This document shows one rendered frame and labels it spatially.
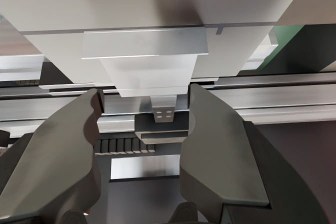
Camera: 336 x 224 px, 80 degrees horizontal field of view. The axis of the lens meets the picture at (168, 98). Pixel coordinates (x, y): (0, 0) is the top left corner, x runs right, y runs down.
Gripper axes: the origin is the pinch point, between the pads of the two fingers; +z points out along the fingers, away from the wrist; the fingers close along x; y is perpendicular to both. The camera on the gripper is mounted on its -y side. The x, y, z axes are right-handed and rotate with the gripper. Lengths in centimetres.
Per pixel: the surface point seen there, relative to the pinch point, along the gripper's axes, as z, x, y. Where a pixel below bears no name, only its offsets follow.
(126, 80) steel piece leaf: 8.4, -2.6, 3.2
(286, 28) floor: 164, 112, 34
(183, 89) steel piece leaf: 10.7, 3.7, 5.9
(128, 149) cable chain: 31.3, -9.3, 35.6
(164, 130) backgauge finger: 19.9, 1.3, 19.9
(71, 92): 10.6, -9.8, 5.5
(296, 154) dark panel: 37, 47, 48
